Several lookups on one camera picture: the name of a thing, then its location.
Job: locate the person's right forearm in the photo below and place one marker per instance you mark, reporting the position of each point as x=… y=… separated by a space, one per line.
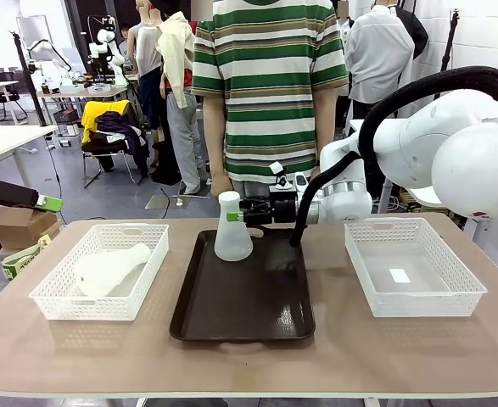
x=214 y=135

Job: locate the mannequin with cream jacket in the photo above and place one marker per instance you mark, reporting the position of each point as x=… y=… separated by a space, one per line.
x=174 y=63

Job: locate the black office chair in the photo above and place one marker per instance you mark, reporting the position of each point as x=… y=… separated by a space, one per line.
x=2 y=97

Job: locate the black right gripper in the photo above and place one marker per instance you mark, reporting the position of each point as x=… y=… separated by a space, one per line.
x=284 y=212

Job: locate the white side table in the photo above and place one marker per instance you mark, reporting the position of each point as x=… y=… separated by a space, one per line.
x=15 y=135

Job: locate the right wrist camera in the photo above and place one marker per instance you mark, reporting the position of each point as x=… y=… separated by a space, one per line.
x=279 y=174

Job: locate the black light stand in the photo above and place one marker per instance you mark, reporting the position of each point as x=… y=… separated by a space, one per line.
x=450 y=42

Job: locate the dark purple garment pile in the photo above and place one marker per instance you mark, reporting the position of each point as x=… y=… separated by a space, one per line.
x=125 y=127

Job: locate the person's right hand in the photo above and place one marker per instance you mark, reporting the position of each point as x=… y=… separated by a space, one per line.
x=218 y=184

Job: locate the green and white carton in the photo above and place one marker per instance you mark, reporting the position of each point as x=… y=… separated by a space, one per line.
x=24 y=260

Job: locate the background workbench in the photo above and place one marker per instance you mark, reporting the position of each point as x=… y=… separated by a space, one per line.
x=83 y=91

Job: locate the yellow garment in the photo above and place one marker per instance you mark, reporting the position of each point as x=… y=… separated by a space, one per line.
x=91 y=114

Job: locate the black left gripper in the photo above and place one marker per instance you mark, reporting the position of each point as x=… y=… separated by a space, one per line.
x=7 y=194

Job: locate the white paper label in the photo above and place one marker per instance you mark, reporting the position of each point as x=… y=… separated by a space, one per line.
x=400 y=275

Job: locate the black tripod pole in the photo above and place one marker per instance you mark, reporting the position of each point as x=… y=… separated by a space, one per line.
x=28 y=80

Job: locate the black metal chair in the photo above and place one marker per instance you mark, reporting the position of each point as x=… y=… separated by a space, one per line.
x=104 y=148

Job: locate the frosted white conical flask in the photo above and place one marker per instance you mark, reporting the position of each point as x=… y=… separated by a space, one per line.
x=231 y=241
x=100 y=273

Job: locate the brown cardboard box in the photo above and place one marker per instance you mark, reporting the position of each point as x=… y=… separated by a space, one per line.
x=11 y=224

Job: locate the mannequin with white shirt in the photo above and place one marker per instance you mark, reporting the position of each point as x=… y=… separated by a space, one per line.
x=376 y=51

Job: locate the mannequin with white tank top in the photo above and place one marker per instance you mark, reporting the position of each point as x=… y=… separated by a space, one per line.
x=147 y=55

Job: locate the grey mannequin floor plate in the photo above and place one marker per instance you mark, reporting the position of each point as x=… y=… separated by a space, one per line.
x=163 y=202

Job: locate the whiteboard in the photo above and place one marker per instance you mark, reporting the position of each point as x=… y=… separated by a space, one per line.
x=30 y=29

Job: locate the red and black toolbox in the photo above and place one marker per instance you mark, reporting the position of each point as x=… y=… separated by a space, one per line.
x=67 y=118

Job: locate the person in green striped shirt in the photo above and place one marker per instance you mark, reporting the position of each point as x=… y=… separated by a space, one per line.
x=270 y=85

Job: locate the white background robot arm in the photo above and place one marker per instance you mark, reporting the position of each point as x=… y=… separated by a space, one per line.
x=53 y=48
x=104 y=38

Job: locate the white perforated plastic basket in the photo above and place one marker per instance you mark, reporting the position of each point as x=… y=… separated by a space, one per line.
x=418 y=303
x=100 y=305

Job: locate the dark brown plastic tray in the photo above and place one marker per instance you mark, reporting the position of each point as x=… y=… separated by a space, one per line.
x=240 y=297

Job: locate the person's left forearm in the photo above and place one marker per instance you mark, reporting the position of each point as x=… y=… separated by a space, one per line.
x=326 y=123

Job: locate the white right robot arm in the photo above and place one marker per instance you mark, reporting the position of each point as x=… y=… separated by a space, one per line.
x=452 y=169

